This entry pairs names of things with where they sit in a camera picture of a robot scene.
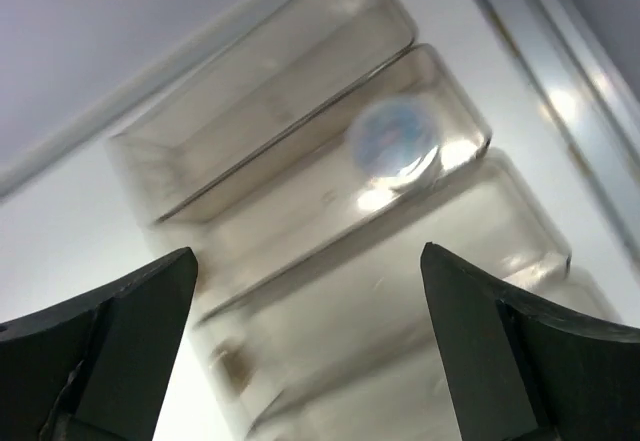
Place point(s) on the clear acrylic drawer organizer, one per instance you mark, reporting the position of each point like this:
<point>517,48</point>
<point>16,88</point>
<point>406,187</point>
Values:
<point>309,307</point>

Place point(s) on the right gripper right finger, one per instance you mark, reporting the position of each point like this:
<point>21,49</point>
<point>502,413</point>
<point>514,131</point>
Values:
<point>520,367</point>

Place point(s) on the paperclip jar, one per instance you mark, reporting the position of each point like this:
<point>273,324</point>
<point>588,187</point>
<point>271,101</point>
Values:
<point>395,142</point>

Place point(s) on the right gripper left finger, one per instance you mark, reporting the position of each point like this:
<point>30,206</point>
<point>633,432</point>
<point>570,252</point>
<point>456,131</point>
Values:
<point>97,366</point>

